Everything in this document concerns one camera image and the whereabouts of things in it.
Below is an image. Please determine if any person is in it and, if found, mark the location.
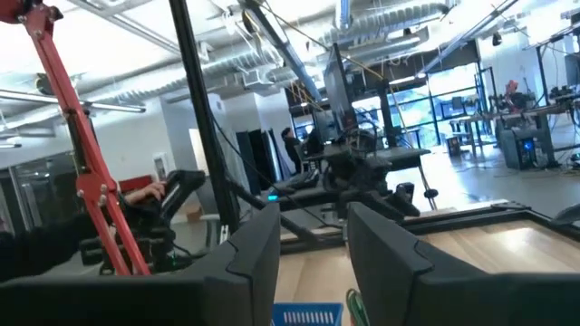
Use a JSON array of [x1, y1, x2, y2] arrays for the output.
[[281, 127, 304, 176]]

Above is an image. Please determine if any blue plastic basket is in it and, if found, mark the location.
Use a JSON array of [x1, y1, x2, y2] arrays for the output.
[[271, 302, 344, 326]]

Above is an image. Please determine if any black upright pole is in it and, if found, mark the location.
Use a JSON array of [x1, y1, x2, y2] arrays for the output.
[[168, 0, 242, 235]]

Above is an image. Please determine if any person's hand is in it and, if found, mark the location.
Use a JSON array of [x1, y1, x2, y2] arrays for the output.
[[123, 180, 168, 206]]

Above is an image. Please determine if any grey ceiling pipe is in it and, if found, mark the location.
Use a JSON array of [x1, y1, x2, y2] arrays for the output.
[[238, 0, 324, 103]]

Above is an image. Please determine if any black aluminium table frame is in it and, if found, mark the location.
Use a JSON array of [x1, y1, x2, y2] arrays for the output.
[[278, 200, 580, 255]]

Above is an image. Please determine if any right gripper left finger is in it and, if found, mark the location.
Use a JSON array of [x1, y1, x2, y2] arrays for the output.
[[0, 202, 283, 326]]

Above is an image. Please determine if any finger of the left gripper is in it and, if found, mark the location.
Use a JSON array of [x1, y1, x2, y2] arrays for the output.
[[391, 182, 421, 218]]

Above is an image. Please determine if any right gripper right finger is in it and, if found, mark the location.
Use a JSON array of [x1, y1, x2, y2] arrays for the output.
[[346, 201, 580, 326]]

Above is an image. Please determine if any black desk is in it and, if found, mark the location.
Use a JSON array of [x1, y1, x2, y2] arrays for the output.
[[312, 143, 432, 173]]

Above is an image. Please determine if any black computer tower blue glow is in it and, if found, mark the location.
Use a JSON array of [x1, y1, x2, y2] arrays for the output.
[[497, 126, 559, 171]]

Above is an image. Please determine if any black monitor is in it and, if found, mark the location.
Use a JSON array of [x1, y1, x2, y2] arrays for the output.
[[323, 43, 360, 142]]

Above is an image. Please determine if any green USB cable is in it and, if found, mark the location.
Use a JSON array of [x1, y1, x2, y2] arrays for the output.
[[345, 288, 364, 326]]

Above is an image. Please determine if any work table with equipment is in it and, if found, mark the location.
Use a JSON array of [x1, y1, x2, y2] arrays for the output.
[[447, 79, 580, 169]]

